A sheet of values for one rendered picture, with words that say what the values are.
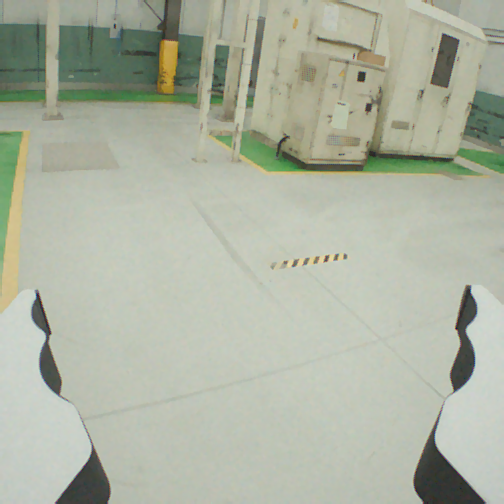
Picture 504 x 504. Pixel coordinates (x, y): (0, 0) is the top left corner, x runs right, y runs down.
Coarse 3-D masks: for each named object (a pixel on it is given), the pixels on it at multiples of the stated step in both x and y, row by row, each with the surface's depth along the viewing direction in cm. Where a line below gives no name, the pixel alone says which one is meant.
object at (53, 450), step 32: (0, 320) 9; (32, 320) 9; (0, 352) 8; (32, 352) 8; (0, 384) 7; (32, 384) 8; (0, 416) 7; (32, 416) 7; (64, 416) 7; (0, 448) 6; (32, 448) 6; (64, 448) 6; (0, 480) 6; (32, 480) 6; (64, 480) 6; (96, 480) 6
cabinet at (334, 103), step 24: (312, 72) 396; (336, 72) 387; (360, 72) 398; (384, 72) 413; (312, 96) 403; (336, 96) 401; (360, 96) 414; (288, 120) 447; (312, 120) 408; (336, 120) 416; (360, 120) 430; (288, 144) 453; (312, 144) 417; (336, 144) 431; (360, 144) 447; (312, 168) 435; (336, 168) 451; (360, 168) 468
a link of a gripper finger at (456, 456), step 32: (480, 288) 11; (480, 320) 9; (480, 352) 8; (480, 384) 8; (448, 416) 7; (480, 416) 7; (448, 448) 6; (480, 448) 6; (416, 480) 7; (448, 480) 6; (480, 480) 6
